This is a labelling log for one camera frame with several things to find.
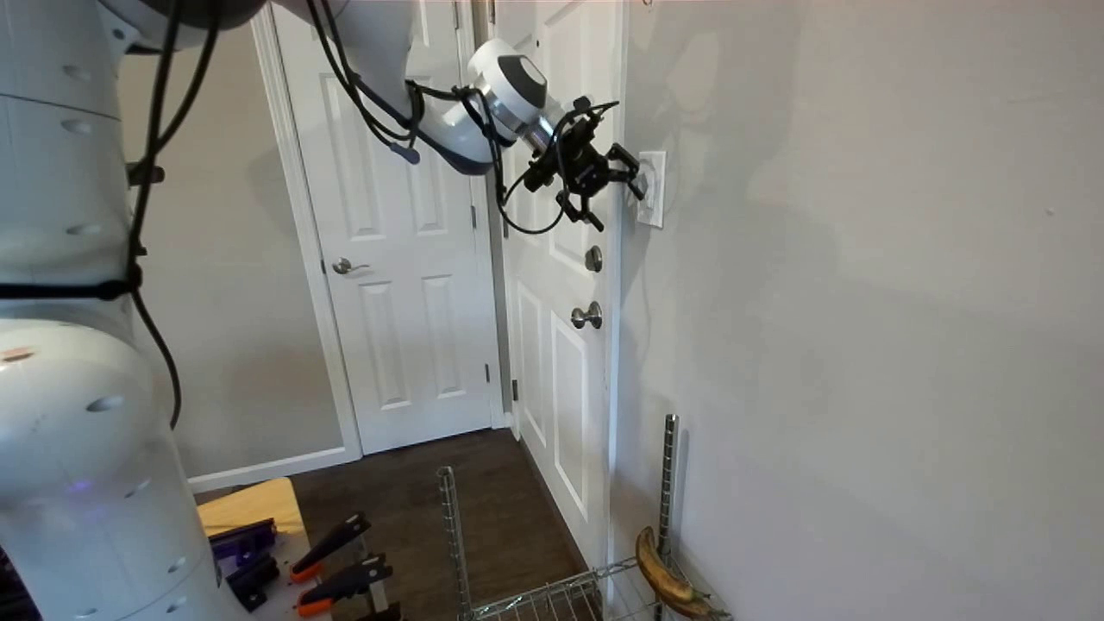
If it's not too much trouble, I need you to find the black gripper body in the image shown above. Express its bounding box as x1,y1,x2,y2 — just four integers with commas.
537,107,613,199

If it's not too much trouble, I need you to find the white wall light switch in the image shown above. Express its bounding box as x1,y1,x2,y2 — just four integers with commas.
630,150,668,232

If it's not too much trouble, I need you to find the silver round door knob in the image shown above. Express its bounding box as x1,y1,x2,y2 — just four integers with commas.
568,296,608,334

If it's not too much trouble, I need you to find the white door with deadbolt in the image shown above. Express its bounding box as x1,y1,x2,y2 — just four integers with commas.
493,0,630,576

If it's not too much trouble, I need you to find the white six-panel closet door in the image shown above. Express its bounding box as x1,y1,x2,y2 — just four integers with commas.
251,0,511,458

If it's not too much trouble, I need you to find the overripe banana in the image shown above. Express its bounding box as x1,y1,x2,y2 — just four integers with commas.
630,524,718,621

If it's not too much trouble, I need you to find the white baseboard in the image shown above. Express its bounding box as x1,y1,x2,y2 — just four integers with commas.
182,441,361,500

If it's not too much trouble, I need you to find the brown cardboard piece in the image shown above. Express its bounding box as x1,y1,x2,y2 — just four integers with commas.
194,477,310,541

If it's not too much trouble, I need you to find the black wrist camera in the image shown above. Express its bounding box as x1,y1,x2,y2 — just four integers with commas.
521,145,568,198

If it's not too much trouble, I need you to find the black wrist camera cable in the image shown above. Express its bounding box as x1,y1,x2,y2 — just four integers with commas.
302,0,623,243

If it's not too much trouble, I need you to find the metal wire shelf rack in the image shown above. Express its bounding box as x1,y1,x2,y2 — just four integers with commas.
430,410,737,621

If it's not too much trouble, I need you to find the black clamp with orange handle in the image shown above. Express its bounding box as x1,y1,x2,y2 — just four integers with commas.
289,553,397,621
287,511,376,588

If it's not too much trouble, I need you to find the black camera on mount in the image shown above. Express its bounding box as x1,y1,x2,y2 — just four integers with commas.
120,159,169,189

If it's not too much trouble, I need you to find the thick black cable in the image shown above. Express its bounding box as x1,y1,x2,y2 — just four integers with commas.
117,0,228,432

